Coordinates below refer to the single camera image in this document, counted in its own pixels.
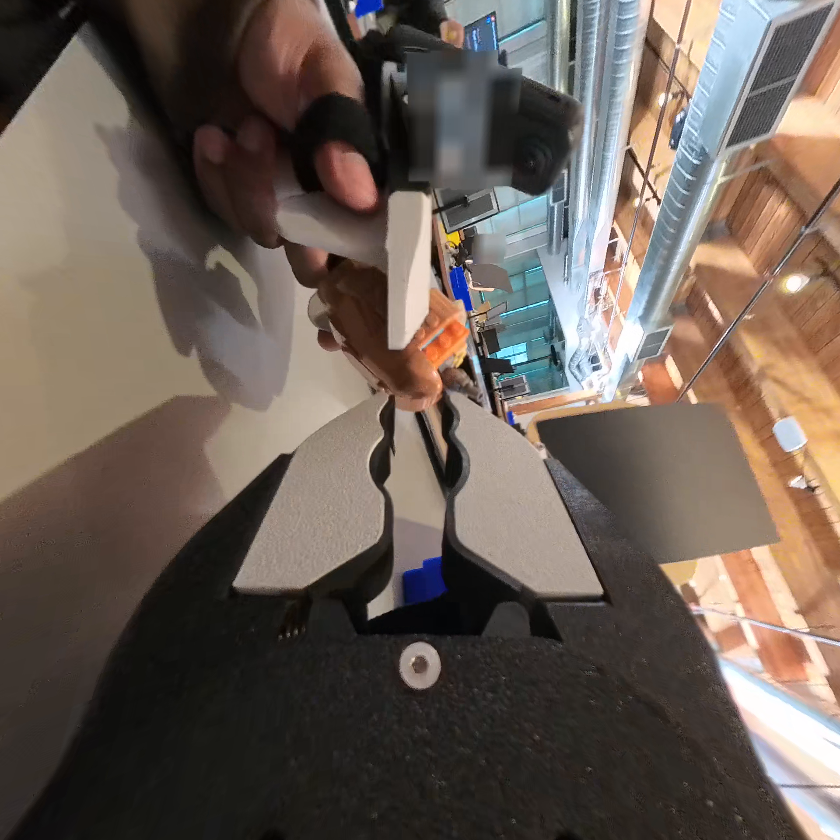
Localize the stack of blue plastic bins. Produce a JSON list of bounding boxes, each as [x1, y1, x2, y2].
[[398, 557, 447, 607]]

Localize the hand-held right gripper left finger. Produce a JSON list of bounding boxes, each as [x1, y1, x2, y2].
[[234, 392, 397, 602]]

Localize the large silver ventilation duct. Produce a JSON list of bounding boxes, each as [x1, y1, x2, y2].
[[628, 0, 840, 375]]

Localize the person's left hand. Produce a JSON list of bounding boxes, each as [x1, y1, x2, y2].
[[195, 0, 395, 292]]

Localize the silver spiral pipes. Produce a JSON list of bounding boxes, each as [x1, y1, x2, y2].
[[565, 0, 647, 395]]

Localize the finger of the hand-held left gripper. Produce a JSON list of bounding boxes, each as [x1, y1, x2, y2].
[[385, 191, 434, 351]]

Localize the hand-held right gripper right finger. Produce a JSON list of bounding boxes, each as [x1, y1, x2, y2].
[[439, 392, 606, 605]]

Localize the brown toy brick model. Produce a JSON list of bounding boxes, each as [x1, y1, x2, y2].
[[313, 256, 473, 412]]

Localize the black board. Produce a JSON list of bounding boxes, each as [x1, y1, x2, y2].
[[536, 403, 783, 567]]

